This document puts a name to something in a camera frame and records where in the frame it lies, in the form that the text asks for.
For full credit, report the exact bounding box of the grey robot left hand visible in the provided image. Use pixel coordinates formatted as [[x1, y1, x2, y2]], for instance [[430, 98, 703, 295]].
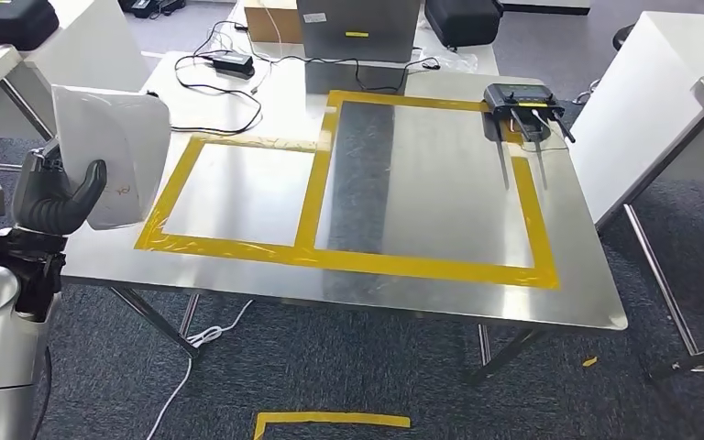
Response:
[[11, 137, 108, 237]]

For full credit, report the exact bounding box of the wide white plastic shell part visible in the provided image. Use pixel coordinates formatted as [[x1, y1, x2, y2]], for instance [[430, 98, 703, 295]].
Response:
[[50, 84, 172, 231]]

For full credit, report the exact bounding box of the stainless steel workbench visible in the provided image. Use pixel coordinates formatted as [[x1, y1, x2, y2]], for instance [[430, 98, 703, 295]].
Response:
[[60, 51, 628, 385]]

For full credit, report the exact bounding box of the black carrying case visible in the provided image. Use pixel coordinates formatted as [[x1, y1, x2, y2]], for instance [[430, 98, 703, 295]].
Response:
[[424, 0, 505, 50], [0, 0, 61, 51]]

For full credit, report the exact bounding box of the black device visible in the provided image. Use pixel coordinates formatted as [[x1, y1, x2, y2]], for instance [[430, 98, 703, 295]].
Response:
[[117, 0, 187, 19]]

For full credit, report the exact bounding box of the black power adapter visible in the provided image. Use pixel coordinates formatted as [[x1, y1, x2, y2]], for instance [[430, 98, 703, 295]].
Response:
[[211, 51, 257, 79]]

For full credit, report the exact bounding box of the brown cardboard box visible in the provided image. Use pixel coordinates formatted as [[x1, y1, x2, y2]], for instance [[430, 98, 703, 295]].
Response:
[[243, 0, 304, 45]]

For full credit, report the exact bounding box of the grey laptop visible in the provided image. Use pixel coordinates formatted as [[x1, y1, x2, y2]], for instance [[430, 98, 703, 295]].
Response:
[[295, 0, 421, 64]]

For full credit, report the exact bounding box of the clear plastic bag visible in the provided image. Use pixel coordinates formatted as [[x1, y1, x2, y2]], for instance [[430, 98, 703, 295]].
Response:
[[412, 45, 482, 75]]

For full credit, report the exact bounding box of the white table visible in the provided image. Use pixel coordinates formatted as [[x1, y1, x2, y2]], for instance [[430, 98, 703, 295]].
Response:
[[568, 10, 704, 229], [230, 0, 503, 79]]

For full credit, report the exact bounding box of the black remote controller with antennas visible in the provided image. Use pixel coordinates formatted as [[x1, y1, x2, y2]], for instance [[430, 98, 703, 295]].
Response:
[[483, 82, 577, 145]]

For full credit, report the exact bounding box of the black stool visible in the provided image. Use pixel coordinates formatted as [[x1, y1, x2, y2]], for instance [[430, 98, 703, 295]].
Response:
[[611, 23, 636, 53]]

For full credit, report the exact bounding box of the black power cable with plug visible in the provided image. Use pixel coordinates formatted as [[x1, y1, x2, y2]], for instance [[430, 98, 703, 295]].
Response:
[[172, 21, 263, 136]]

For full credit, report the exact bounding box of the white floor cable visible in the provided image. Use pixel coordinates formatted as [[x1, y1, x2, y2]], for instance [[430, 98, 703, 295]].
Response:
[[145, 298, 255, 440]]

